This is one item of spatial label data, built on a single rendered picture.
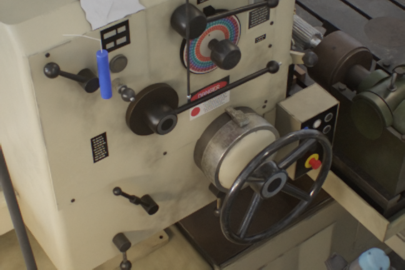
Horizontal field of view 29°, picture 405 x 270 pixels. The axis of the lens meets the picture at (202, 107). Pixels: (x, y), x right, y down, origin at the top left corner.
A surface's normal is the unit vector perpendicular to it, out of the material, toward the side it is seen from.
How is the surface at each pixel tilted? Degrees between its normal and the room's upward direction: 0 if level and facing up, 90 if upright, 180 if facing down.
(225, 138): 31
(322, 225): 90
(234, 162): 75
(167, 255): 0
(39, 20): 45
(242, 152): 64
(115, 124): 90
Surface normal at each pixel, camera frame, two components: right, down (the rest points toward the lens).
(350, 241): 0.58, 0.55
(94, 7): 0.39, 0.07
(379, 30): 0.00, -0.73
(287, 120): -0.81, 0.40
